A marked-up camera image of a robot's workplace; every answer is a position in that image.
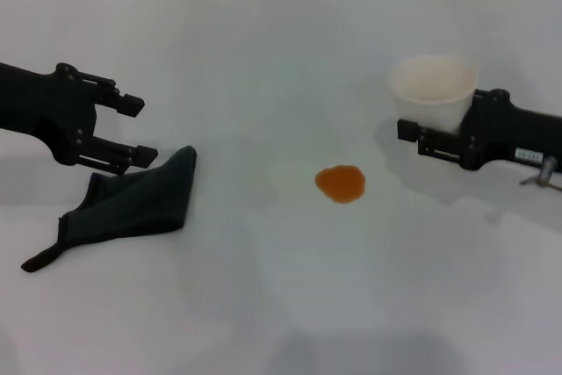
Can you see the orange-brown liquid stain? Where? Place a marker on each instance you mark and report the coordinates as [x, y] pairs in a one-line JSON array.
[[340, 184]]

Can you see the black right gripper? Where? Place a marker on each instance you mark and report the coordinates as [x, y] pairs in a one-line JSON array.
[[505, 133]]

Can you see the white paper cup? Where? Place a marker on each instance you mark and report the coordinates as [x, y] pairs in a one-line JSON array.
[[430, 103]]

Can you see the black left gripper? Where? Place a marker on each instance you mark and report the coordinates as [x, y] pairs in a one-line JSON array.
[[44, 107]]

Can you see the dark blue rag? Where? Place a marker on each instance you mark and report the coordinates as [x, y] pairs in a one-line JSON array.
[[140, 199]]

